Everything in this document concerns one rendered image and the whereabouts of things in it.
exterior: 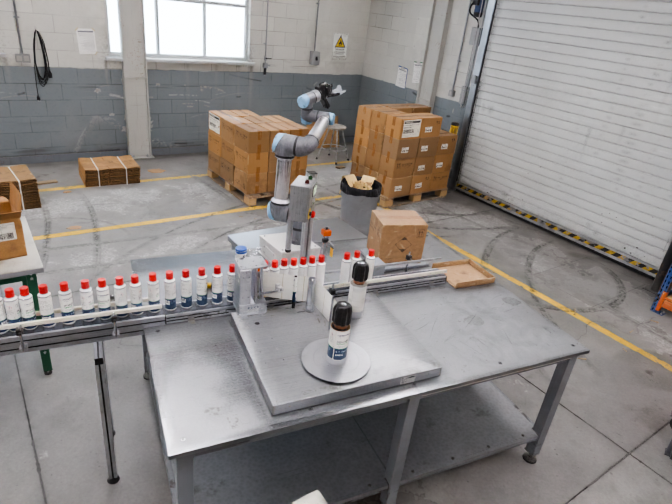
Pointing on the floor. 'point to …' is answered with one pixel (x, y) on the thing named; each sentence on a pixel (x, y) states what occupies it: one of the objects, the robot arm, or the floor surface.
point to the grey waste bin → (357, 211)
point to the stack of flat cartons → (23, 180)
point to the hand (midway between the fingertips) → (337, 89)
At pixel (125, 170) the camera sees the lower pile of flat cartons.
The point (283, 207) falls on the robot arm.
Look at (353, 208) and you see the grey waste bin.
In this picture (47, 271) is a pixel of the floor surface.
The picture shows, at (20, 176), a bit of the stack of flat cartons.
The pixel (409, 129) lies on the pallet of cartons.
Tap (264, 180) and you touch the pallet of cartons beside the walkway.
